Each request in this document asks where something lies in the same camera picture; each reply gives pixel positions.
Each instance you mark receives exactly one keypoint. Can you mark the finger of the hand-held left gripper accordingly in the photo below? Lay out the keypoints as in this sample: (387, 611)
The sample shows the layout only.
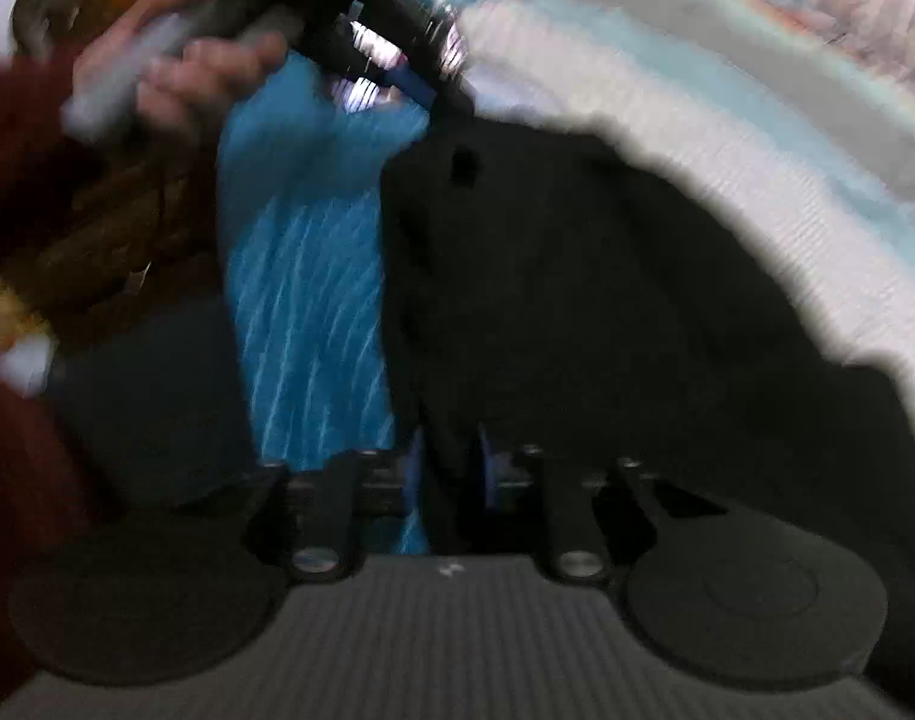
(414, 86)
(427, 26)

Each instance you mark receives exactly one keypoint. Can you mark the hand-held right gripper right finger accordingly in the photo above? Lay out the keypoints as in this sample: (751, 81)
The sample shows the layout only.
(489, 472)

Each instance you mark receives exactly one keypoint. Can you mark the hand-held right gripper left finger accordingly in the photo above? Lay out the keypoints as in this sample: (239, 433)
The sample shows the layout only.
(382, 484)

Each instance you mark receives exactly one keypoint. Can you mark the black pants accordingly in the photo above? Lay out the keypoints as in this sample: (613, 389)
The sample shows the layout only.
(577, 277)

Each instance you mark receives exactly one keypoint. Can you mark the person's left hand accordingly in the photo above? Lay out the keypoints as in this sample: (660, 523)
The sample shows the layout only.
(225, 60)

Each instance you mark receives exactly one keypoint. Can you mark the patterned bed sheet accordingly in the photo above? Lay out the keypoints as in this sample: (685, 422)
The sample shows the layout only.
(307, 277)

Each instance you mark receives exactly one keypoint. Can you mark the dark cloth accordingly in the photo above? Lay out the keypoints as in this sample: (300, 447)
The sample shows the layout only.
(150, 405)

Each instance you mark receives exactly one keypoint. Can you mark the person's maroon clothing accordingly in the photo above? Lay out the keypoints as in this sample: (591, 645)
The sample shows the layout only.
(15, 510)

